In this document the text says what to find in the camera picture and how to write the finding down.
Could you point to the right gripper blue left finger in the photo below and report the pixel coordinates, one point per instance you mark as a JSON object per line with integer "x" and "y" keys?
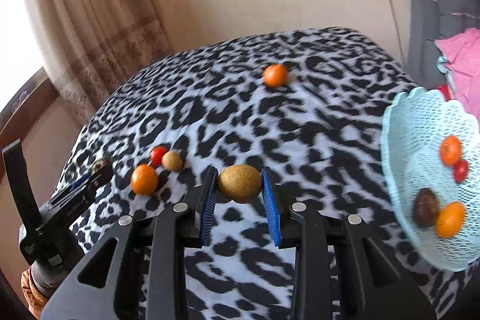
{"x": 207, "y": 204}

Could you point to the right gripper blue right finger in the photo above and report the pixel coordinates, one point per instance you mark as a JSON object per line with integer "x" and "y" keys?
{"x": 272, "y": 206}

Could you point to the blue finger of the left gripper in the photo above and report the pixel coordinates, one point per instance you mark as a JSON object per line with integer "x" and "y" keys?
{"x": 80, "y": 182}

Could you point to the tan kiwi-like fruit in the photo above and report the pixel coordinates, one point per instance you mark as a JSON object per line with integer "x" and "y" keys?
{"x": 240, "y": 183}

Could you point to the large orange fruit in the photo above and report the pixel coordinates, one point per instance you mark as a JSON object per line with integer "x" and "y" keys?
{"x": 144, "y": 180}

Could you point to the small orange tangerine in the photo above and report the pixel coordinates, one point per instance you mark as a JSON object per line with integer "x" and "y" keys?
{"x": 275, "y": 75}

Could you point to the tan round fruit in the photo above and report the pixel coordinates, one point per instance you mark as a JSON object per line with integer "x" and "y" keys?
{"x": 172, "y": 161}

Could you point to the wicker stool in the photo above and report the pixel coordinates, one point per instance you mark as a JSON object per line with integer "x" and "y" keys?
{"x": 35, "y": 299}

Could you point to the red cherry tomato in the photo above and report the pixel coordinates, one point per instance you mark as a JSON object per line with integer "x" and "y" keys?
{"x": 157, "y": 154}

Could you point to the leopard print table cloth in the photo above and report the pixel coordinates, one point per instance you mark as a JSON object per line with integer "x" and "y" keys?
{"x": 319, "y": 133}

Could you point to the brown fruit in basket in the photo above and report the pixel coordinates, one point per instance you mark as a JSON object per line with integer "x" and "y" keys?
{"x": 425, "y": 208}

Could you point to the light blue lattice basket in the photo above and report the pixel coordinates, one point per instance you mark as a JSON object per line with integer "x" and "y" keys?
{"x": 414, "y": 126}

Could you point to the orange fruit in basket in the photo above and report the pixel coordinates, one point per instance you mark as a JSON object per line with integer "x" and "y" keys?
{"x": 450, "y": 150}
{"x": 450, "y": 220}

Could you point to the beige patterned curtain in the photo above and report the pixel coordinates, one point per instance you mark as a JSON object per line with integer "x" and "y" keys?
{"x": 91, "y": 47}

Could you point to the red tomato in basket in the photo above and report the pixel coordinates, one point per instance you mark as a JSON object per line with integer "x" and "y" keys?
{"x": 460, "y": 170}

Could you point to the pink blanket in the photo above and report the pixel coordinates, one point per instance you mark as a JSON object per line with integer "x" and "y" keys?
{"x": 459, "y": 62}

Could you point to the grey sofa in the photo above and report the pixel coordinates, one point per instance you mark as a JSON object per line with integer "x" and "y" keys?
{"x": 433, "y": 20}

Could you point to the wooden window frame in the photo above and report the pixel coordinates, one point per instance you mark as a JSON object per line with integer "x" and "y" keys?
{"x": 26, "y": 107}

